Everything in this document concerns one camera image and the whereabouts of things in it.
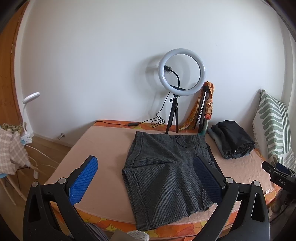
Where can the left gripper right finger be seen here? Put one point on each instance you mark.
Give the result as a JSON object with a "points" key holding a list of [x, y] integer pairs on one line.
{"points": [[251, 222]]}

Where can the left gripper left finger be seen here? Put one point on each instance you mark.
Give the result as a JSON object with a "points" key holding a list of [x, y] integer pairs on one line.
{"points": [[39, 220]]}

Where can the grey tweed shorts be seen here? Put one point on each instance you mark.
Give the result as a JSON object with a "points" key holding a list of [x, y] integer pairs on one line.
{"points": [[160, 179]]}

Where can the green white patterned pillow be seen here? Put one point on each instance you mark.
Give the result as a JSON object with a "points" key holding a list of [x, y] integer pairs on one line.
{"points": [[271, 128]]}

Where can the folded black garment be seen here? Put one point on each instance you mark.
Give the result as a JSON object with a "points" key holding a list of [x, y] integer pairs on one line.
{"points": [[231, 129]]}

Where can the checked beige cloth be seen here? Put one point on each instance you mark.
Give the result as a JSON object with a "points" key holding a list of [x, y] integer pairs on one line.
{"points": [[13, 153]]}

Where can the white clip desk lamp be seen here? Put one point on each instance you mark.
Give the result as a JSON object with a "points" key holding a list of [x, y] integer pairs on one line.
{"points": [[26, 137]]}

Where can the orange patterned scarf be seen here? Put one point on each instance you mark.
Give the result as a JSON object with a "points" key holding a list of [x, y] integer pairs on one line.
{"points": [[189, 123]]}

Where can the wooden door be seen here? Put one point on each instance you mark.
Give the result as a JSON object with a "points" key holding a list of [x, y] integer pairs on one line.
{"points": [[10, 111]]}

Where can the black small tripod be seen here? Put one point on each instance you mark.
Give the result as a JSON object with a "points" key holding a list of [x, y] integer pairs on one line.
{"points": [[174, 113]]}

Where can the white ring light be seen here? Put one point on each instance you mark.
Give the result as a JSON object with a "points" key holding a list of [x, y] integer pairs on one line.
{"points": [[181, 71]]}

